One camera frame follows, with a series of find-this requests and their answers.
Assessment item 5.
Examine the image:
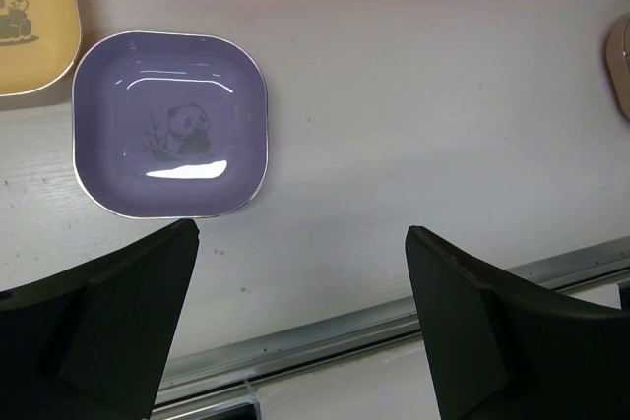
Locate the pink-brown square panda plate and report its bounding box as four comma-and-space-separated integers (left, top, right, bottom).
604, 14, 630, 119

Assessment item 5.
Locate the aluminium rail front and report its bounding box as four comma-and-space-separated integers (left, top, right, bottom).
152, 237, 629, 419

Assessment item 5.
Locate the purple square panda plate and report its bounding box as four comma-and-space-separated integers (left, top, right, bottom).
71, 30, 269, 219

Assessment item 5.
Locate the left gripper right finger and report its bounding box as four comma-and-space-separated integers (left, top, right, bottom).
405, 226, 629, 419

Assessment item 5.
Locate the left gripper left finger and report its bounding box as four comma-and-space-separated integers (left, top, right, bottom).
1, 219, 199, 419

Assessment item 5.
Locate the yellow square plate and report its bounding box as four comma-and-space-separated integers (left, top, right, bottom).
1, 0, 83, 97

